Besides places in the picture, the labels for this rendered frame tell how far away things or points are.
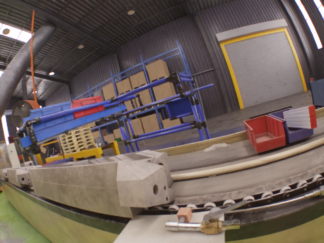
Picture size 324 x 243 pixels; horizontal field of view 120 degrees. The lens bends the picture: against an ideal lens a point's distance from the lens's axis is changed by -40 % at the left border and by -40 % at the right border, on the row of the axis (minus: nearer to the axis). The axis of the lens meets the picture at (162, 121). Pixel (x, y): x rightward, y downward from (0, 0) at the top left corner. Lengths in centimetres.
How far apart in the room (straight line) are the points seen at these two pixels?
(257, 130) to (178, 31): 1131
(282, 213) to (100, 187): 58
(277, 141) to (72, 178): 101
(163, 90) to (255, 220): 961
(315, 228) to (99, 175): 75
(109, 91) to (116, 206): 1169
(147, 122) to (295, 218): 1021
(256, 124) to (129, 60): 1238
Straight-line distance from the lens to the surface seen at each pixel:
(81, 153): 626
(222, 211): 36
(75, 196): 75
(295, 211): 49
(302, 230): 58
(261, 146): 87
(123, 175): 46
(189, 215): 46
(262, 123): 119
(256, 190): 62
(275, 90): 1143
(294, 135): 94
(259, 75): 1114
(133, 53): 1307
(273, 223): 49
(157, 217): 52
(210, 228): 39
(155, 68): 1020
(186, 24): 1225
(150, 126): 1039
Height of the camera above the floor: 111
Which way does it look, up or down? 3 degrees down
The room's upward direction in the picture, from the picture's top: 16 degrees counter-clockwise
